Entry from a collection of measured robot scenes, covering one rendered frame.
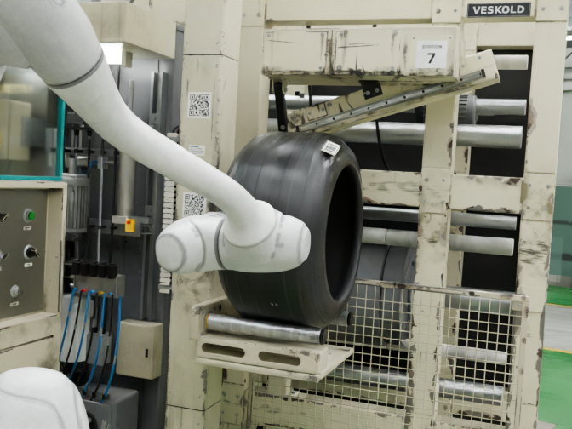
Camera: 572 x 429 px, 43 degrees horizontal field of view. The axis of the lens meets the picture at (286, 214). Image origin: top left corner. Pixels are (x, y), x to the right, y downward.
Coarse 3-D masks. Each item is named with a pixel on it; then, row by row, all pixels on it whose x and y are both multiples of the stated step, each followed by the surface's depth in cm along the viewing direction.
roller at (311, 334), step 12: (216, 324) 203; (228, 324) 202; (240, 324) 201; (252, 324) 200; (264, 324) 199; (276, 324) 198; (288, 324) 197; (264, 336) 200; (276, 336) 198; (288, 336) 196; (300, 336) 195; (312, 336) 194; (324, 336) 194
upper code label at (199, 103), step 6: (192, 96) 212; (198, 96) 211; (204, 96) 211; (210, 96) 210; (192, 102) 212; (198, 102) 211; (204, 102) 211; (210, 102) 210; (192, 108) 212; (198, 108) 211; (204, 108) 211; (210, 108) 210; (192, 114) 212; (198, 114) 211; (204, 114) 211
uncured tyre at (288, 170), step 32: (256, 160) 193; (288, 160) 190; (320, 160) 190; (352, 160) 210; (256, 192) 187; (288, 192) 185; (320, 192) 186; (352, 192) 227; (320, 224) 185; (352, 224) 231; (320, 256) 187; (352, 256) 224; (224, 288) 198; (256, 288) 190; (288, 288) 186; (320, 288) 190; (352, 288) 222; (288, 320) 197; (320, 320) 198
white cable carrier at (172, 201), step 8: (168, 136) 216; (176, 136) 215; (168, 184) 217; (176, 184) 217; (168, 192) 217; (168, 200) 217; (168, 208) 219; (168, 216) 217; (168, 224) 218; (168, 272) 218; (160, 280) 219; (168, 280) 218
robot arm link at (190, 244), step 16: (176, 224) 138; (192, 224) 139; (208, 224) 139; (160, 240) 136; (176, 240) 135; (192, 240) 136; (208, 240) 137; (160, 256) 137; (176, 256) 135; (192, 256) 135; (208, 256) 138; (176, 272) 137
